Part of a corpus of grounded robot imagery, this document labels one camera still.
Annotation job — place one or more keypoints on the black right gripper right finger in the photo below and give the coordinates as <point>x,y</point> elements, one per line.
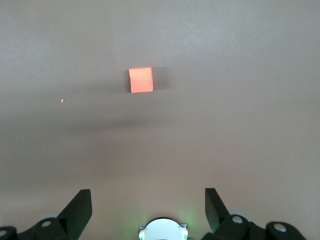
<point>220,222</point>

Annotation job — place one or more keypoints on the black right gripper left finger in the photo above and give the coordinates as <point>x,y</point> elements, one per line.
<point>75,220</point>

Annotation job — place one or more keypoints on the orange foam block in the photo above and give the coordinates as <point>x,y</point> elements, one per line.
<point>141,80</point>

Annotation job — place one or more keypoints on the brown table mat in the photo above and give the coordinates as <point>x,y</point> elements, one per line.
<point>160,140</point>

